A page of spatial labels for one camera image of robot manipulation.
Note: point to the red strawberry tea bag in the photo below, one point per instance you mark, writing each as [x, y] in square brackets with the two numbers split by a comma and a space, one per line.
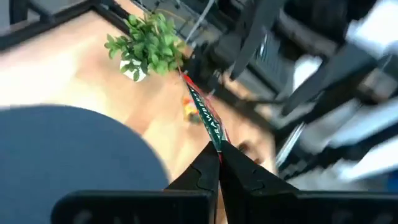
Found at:
[206, 118]

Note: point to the green plant in white pot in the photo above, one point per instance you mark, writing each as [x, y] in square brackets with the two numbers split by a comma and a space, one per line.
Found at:
[149, 43]

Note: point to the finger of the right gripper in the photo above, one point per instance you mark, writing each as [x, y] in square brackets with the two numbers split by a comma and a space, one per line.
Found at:
[335, 71]
[261, 25]

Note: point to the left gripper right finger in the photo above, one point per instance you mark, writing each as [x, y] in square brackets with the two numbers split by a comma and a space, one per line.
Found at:
[245, 183]

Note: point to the orange tea bag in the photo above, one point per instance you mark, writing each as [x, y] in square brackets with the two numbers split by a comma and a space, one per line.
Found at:
[190, 110]

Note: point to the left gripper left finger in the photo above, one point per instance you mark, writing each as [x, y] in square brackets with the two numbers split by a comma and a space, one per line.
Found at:
[202, 177]

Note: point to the round dark blue woven mat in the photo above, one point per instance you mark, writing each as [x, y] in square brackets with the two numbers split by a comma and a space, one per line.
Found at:
[62, 149]

